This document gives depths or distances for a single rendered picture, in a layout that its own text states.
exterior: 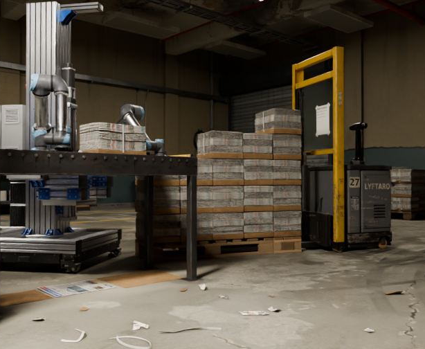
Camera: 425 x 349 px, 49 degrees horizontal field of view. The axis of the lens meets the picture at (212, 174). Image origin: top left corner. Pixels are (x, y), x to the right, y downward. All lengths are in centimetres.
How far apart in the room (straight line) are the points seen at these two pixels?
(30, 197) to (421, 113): 795
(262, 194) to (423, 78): 657
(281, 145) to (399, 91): 639
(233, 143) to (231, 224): 69
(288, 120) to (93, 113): 727
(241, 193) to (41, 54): 197
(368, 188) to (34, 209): 293
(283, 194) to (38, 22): 247
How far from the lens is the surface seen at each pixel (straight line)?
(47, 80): 337
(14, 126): 395
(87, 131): 336
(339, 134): 439
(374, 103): 1065
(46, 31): 401
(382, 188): 472
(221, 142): 401
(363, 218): 460
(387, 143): 1041
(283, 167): 427
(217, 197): 399
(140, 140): 338
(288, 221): 431
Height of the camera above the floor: 65
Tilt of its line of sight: 1 degrees up
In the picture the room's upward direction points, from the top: straight up
